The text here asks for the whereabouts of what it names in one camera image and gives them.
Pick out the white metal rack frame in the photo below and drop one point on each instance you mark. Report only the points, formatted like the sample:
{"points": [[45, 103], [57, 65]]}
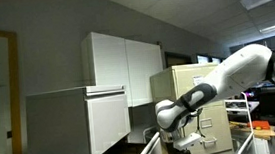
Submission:
{"points": [[245, 124]]}

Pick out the white file cabinet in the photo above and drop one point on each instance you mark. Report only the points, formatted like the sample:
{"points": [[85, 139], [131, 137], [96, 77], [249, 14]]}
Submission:
{"points": [[65, 127]]}

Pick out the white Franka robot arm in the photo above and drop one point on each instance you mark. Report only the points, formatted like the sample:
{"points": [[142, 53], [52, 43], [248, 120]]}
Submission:
{"points": [[234, 73]]}

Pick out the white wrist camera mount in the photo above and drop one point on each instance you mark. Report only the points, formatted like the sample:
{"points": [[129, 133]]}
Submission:
{"points": [[187, 140]]}

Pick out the white wall cabinet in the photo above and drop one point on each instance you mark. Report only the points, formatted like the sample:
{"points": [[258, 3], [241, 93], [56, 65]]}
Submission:
{"points": [[123, 68]]}

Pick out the orange box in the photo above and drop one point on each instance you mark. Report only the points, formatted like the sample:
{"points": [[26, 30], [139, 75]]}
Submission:
{"points": [[258, 124]]}

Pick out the beige metal file cabinet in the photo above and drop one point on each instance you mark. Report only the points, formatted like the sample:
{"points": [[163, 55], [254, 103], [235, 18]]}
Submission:
{"points": [[194, 112]]}

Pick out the wooden work table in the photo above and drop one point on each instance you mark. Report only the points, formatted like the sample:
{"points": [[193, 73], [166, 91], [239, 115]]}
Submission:
{"points": [[252, 131]]}

